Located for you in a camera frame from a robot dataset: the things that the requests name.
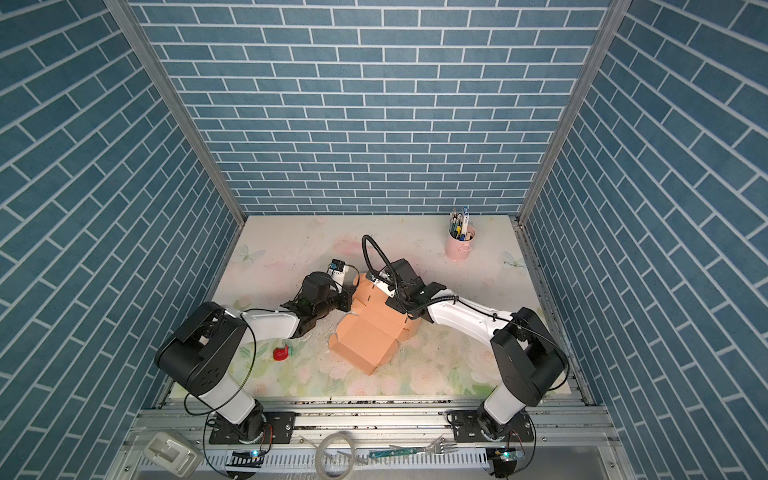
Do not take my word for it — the peach cardboard paper box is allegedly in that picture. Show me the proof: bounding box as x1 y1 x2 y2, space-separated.
328 276 422 375

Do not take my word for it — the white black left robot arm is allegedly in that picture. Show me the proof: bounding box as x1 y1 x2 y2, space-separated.
155 268 360 430

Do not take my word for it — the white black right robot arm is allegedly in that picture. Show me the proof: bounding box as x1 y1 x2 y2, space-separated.
368 259 569 437

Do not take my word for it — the pink metal pen cup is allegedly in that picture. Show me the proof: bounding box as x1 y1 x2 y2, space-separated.
444 225 475 262

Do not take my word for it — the small red toy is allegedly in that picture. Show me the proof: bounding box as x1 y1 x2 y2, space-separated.
272 345 291 361

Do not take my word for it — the white labelled marker pen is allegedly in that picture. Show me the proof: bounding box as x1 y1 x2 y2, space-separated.
459 207 469 241

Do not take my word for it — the white plastic holder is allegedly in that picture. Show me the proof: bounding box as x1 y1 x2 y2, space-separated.
143 431 203 479

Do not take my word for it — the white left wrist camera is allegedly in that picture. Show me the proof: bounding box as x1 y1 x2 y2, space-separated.
327 259 348 289

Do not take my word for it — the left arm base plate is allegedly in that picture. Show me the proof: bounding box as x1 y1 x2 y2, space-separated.
206 411 296 446

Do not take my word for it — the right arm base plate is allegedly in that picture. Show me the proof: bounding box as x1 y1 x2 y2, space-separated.
444 409 535 443

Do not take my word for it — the green handled fork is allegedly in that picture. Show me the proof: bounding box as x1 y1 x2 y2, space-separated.
368 437 458 460

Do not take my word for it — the aluminium front rail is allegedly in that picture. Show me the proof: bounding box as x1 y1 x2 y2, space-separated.
123 397 620 449

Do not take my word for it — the aluminium left corner post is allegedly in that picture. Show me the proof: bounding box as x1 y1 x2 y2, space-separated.
104 0 247 228

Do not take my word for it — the aluminium corner post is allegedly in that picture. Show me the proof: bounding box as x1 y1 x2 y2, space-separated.
517 0 631 226
104 0 247 228

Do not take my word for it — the aluminium right corner post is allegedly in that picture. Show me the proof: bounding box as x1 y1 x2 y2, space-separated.
517 0 631 226

